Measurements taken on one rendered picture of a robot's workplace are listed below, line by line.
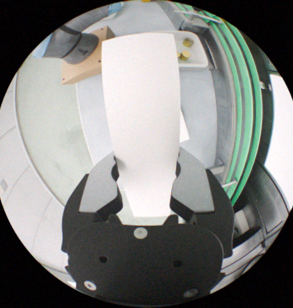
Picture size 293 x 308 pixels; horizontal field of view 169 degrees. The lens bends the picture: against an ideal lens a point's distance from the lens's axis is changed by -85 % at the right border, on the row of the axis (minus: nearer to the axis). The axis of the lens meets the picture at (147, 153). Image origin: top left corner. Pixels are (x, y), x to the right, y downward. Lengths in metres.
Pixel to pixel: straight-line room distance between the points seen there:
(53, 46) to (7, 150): 3.11
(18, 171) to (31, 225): 1.40
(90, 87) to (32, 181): 3.15
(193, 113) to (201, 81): 0.15
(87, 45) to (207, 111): 0.54
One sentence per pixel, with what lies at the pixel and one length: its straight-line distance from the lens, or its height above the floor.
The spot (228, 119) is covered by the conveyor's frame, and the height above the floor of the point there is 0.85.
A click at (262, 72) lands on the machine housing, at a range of 0.58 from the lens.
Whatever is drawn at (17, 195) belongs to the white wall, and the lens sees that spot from 3.31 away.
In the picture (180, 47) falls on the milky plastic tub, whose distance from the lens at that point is 0.50.
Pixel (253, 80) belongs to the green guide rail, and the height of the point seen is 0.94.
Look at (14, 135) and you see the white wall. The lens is 3.46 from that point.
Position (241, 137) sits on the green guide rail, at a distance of 0.45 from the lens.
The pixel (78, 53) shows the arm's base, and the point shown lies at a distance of 0.42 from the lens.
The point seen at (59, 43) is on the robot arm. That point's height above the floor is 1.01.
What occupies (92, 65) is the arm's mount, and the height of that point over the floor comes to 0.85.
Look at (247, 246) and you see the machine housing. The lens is 0.67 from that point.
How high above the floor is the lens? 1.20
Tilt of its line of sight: 59 degrees down
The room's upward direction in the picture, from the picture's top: 177 degrees counter-clockwise
